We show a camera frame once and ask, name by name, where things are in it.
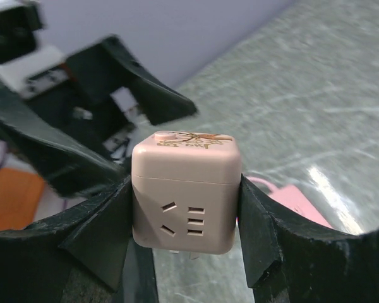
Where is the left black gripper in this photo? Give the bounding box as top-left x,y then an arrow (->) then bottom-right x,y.
0,35 -> 198,198

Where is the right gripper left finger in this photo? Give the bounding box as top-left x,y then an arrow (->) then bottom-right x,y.
0,177 -> 132,302

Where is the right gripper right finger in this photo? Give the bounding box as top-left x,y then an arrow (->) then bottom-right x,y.
238,178 -> 379,302

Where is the pink power strip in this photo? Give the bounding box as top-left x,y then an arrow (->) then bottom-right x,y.
247,176 -> 332,229

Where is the pink cube adapter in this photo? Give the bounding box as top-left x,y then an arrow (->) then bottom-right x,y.
131,131 -> 242,254

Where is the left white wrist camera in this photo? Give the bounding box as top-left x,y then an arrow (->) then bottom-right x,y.
0,1 -> 69,100

